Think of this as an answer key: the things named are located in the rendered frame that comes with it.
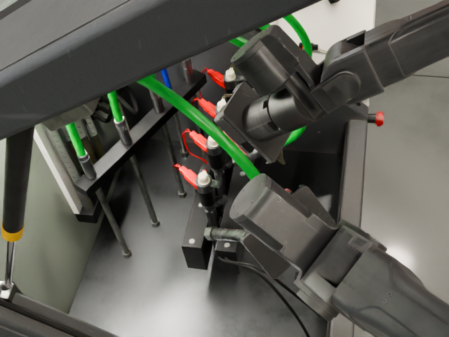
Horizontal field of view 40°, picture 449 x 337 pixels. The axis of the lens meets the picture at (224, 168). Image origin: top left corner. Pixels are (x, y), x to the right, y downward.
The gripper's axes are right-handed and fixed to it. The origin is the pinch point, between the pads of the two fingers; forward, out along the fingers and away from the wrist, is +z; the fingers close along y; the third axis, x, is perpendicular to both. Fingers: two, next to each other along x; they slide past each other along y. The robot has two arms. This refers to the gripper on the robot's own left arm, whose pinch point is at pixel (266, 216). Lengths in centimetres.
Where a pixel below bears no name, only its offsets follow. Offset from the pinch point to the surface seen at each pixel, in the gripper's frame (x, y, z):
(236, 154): -11.2, -1.1, -7.9
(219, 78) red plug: -12.6, -14.2, 38.9
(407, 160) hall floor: 72, -71, 134
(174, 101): -20.2, 0.4, -6.1
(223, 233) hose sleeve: 0.7, 5.3, 8.6
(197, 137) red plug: -8.3, -2.9, 30.4
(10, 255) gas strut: -20.1, 23.4, -14.6
